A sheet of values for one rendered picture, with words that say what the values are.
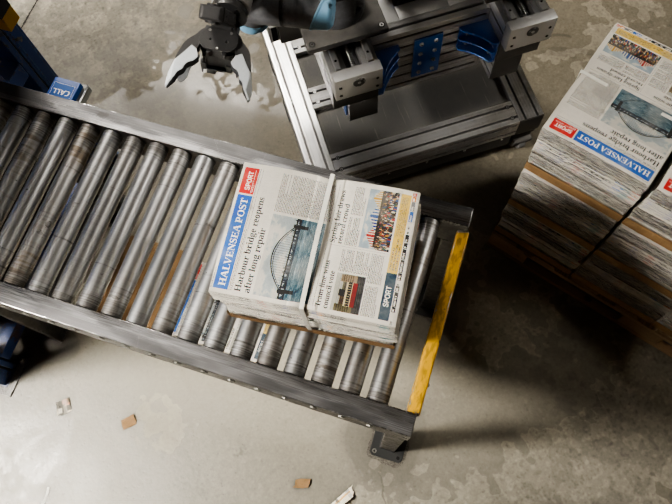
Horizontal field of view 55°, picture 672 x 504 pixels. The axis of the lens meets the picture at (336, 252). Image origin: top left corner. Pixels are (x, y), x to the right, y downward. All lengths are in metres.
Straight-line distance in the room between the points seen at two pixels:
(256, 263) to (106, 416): 1.25
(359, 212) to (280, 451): 1.15
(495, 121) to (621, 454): 1.18
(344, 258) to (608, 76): 0.87
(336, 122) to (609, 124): 1.01
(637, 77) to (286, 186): 0.94
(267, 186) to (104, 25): 1.86
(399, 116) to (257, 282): 1.24
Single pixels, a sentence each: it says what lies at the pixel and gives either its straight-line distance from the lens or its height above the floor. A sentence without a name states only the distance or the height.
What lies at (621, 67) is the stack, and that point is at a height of 0.83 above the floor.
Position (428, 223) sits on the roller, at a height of 0.80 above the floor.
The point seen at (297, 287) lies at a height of 1.03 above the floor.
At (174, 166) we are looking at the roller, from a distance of 1.67.
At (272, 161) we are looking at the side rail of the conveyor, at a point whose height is 0.80.
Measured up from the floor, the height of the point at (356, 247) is 1.03.
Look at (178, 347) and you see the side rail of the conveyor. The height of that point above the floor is 0.80.
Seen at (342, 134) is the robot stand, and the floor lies 0.21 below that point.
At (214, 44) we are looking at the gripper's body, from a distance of 1.26.
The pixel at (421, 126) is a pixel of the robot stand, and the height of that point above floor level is 0.21.
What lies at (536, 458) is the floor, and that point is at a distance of 2.29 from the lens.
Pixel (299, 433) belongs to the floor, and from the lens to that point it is 2.24.
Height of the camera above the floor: 2.22
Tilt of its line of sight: 70 degrees down
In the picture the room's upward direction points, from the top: 8 degrees counter-clockwise
